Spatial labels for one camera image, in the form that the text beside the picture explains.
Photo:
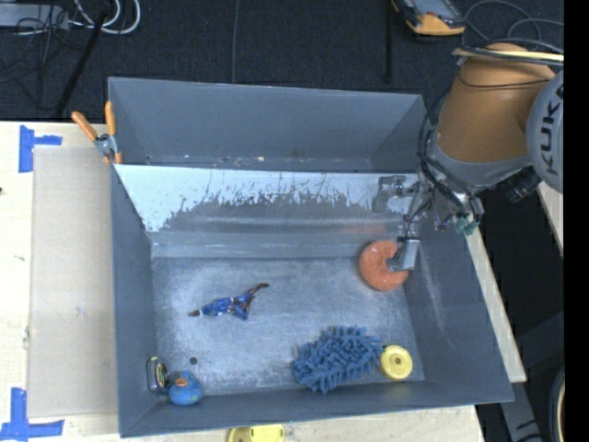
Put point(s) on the black cylinder on white bracket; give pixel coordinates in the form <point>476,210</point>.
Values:
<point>522,184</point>

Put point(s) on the blue rubber duck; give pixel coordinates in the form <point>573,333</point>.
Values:
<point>186,391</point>

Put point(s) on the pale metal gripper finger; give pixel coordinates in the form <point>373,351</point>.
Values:
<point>391,194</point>
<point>408,253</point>

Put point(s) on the yellow plastic piece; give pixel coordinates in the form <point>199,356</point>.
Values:
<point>255,433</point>

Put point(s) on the black and yellow tape measure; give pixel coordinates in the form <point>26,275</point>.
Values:
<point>157,375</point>

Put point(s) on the pale wood flat board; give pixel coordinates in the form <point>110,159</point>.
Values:
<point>69,270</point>

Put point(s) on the yellow round plastic disc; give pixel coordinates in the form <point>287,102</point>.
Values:
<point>396,363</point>

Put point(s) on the blue chenille duster mitt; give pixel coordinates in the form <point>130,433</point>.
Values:
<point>336,359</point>

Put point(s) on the grey metal bin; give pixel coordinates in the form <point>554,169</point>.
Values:
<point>276,339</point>

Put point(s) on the blue toy figure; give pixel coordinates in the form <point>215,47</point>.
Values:
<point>227,305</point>

